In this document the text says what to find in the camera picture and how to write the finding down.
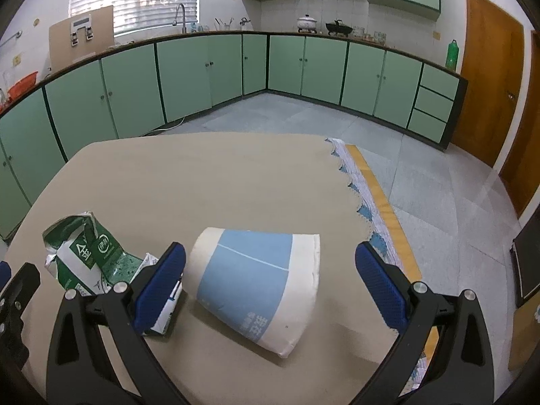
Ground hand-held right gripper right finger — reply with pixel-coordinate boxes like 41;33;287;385
354;241;495;405

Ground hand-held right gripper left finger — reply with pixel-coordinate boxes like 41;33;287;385
46;241;189;405

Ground white blue paper cup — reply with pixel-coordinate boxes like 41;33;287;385
184;226;322;360

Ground crushed green milk carton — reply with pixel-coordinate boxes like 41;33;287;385
42;210;146;301

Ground yellow underlay cloth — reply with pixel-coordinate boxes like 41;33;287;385
345;143;442;362

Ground white blue lace cloth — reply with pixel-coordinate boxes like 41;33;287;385
324;137;433;393

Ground beige tablecloth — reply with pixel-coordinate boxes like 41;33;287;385
0;132;406;405

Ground black square seat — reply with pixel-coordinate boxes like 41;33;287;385
512;218;540;309

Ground red plastic basin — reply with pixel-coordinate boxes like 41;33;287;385
7;71;40;99

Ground green lower kitchen cabinets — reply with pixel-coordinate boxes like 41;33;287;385
0;29;469;242

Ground steel towel bar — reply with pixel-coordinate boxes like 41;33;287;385
0;30;23;50

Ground green bottle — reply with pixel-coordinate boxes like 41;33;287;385
444;39;460;72

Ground wooden door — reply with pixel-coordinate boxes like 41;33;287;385
453;0;540;221

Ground brown cardboard box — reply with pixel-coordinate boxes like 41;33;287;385
48;4;116;69

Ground black wok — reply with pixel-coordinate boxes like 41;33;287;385
324;19;353;37

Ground white cooking pot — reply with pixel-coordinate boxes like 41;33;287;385
296;14;320;34

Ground white floor cable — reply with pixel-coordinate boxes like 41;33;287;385
145;117;185;135

